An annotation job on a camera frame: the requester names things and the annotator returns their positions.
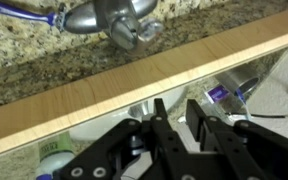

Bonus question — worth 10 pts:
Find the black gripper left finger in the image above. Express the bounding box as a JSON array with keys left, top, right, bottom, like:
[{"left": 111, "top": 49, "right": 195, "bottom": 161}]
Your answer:
[{"left": 61, "top": 98, "right": 198, "bottom": 180}]

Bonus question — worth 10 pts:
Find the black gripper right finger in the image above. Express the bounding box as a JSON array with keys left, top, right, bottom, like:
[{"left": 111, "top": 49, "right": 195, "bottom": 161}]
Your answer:
[{"left": 185, "top": 98, "right": 288, "bottom": 180}]

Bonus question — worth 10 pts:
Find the chrome sink faucet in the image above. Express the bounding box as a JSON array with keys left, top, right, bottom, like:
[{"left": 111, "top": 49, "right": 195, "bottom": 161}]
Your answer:
[{"left": 63, "top": 0, "right": 165, "bottom": 52}]

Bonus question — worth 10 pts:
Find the wood framed mirror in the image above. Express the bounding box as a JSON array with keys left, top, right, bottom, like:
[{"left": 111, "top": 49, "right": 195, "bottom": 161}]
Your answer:
[{"left": 0, "top": 4, "right": 288, "bottom": 180}]

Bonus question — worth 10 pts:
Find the blue razor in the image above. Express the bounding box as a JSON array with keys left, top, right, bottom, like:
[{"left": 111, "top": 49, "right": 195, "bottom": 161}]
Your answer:
[{"left": 0, "top": 0, "right": 67, "bottom": 33}]

